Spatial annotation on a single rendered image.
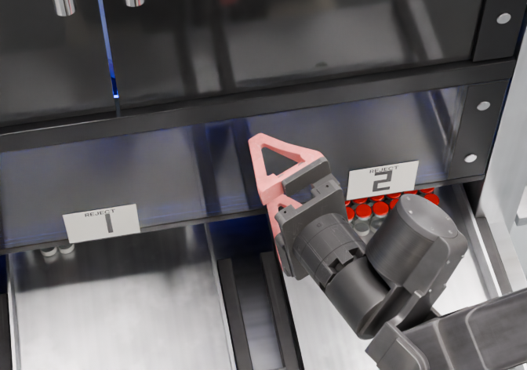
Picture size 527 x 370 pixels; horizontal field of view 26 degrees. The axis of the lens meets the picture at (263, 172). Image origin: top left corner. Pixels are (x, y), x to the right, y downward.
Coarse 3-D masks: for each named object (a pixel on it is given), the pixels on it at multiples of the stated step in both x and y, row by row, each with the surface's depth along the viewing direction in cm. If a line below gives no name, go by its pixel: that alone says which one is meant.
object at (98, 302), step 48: (96, 240) 150; (144, 240) 150; (192, 240) 150; (48, 288) 145; (96, 288) 145; (144, 288) 145; (192, 288) 145; (48, 336) 141; (96, 336) 141; (144, 336) 141; (192, 336) 141
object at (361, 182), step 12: (372, 168) 136; (384, 168) 136; (396, 168) 137; (408, 168) 137; (348, 180) 137; (360, 180) 137; (372, 180) 138; (396, 180) 139; (408, 180) 139; (348, 192) 139; (360, 192) 139; (372, 192) 140; (384, 192) 140
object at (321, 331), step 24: (456, 192) 153; (456, 216) 152; (480, 240) 146; (480, 264) 147; (288, 288) 142; (312, 288) 145; (456, 288) 145; (480, 288) 145; (312, 312) 143; (336, 312) 143; (312, 336) 141; (336, 336) 141; (312, 360) 140; (336, 360) 140; (360, 360) 140
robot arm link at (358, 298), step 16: (352, 272) 99; (368, 272) 99; (336, 288) 99; (352, 288) 98; (368, 288) 98; (384, 288) 98; (400, 288) 96; (336, 304) 100; (352, 304) 98; (368, 304) 97; (384, 304) 97; (400, 304) 97; (352, 320) 98; (368, 320) 98; (384, 320) 98; (368, 336) 100
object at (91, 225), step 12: (72, 216) 132; (84, 216) 133; (96, 216) 133; (120, 216) 134; (132, 216) 135; (72, 228) 134; (84, 228) 135; (96, 228) 135; (120, 228) 136; (132, 228) 137; (72, 240) 136; (84, 240) 137
